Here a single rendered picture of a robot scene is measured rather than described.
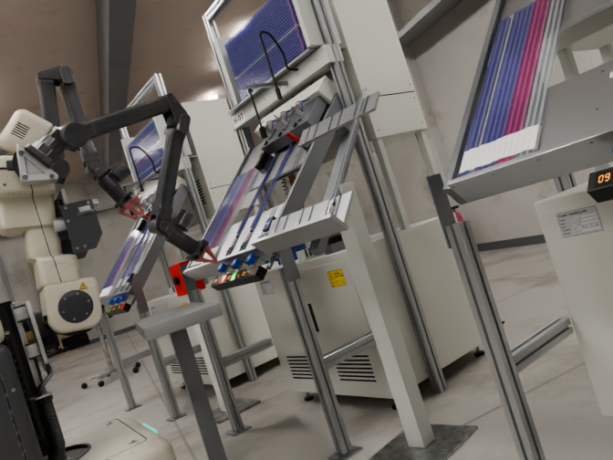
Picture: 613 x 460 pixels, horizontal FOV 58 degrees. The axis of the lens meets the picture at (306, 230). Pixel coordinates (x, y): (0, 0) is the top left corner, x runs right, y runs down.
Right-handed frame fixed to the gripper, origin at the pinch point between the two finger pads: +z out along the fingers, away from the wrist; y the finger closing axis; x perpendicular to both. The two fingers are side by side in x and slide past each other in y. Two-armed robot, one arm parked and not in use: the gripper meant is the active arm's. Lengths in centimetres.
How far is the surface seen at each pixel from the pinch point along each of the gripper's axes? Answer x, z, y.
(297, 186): -27.6, 4.9, -31.8
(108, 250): -236, 92, 924
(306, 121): -56, -1, -27
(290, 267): 1.8, 12.2, -36.3
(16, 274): -124, -23, 967
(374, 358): 10, 62, -28
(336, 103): -68, 6, -31
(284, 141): -55, 1, -9
